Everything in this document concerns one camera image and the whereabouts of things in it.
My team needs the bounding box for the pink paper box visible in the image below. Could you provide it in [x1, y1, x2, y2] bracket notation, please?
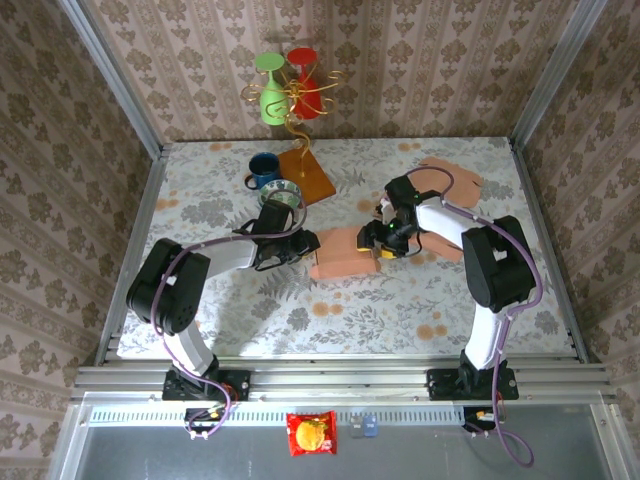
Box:
[409, 156, 485, 264]
[308, 225, 384, 282]

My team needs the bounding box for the green leaf pattern bowl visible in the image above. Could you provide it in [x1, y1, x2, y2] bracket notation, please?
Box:
[258, 178, 303, 209]

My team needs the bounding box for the dark blue mug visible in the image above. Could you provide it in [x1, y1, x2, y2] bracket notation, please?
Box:
[243, 152, 282, 191]

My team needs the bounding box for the green wine glass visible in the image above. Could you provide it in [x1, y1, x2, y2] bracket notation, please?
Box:
[253, 52, 292, 126]

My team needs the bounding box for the red wine glass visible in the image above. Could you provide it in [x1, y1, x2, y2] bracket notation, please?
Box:
[286, 47, 321, 121]

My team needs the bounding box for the red snack packet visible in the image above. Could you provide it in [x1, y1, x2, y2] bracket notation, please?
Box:
[285, 409, 338, 458]

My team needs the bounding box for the grey metal panel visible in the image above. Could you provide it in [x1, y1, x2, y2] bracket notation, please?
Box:
[49, 402, 640, 480]

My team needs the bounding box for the gold wire rack wooden base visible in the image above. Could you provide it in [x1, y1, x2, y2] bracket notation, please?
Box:
[240, 68, 344, 209]

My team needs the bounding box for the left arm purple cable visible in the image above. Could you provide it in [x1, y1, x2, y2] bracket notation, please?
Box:
[149, 192, 309, 441]

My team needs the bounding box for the aluminium side rail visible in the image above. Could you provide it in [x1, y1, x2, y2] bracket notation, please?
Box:
[93, 143, 174, 366]
[505, 135, 594, 365]

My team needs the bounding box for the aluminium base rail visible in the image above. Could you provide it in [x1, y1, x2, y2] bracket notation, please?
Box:
[69, 355, 621, 404]

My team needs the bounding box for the perforated metal cable duct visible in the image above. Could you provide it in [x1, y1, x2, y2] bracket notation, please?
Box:
[84, 403, 469, 426]

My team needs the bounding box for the black connector bracket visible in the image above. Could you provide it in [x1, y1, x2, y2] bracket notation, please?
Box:
[183, 406, 235, 442]
[462, 405, 507, 437]

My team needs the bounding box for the aluminium frame post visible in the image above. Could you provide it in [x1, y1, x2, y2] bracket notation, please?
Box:
[508, 0, 610, 149]
[55, 0, 167, 160]

